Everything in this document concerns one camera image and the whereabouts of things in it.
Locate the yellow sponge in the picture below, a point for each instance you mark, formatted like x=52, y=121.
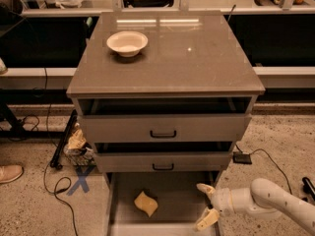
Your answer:
x=146, y=204

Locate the bottom grey drawer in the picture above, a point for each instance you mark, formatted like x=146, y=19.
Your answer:
x=179, y=204

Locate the black middle drawer handle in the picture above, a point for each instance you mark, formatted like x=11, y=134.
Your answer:
x=156, y=167

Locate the black foot pedal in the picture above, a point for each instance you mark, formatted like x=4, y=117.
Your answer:
x=242, y=158

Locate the grey drawer cabinet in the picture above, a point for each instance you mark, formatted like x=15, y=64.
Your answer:
x=192, y=54

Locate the black device right floor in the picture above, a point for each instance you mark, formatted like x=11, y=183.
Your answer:
x=308, y=187

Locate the grey drawer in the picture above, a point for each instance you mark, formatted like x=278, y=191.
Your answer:
x=186, y=156
x=179, y=204
x=196, y=119

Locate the middle grey drawer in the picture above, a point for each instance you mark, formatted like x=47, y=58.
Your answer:
x=186, y=156

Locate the tan shoe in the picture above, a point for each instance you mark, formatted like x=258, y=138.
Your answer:
x=10, y=173

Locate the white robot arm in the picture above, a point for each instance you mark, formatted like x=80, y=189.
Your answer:
x=263, y=199

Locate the black bar on floor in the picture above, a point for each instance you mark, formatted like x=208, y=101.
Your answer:
x=54, y=163

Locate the white bowl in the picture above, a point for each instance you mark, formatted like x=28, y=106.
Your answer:
x=127, y=43

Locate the top grey drawer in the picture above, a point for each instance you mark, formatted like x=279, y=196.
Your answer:
x=196, y=119

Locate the black top drawer handle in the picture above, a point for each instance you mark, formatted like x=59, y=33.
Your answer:
x=156, y=135

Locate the crumpled snack bags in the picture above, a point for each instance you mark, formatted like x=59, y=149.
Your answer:
x=77, y=150

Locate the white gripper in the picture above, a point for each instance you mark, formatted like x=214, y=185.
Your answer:
x=220, y=201

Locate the black drawer handle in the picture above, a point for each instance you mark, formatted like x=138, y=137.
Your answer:
x=156, y=135
x=156, y=167

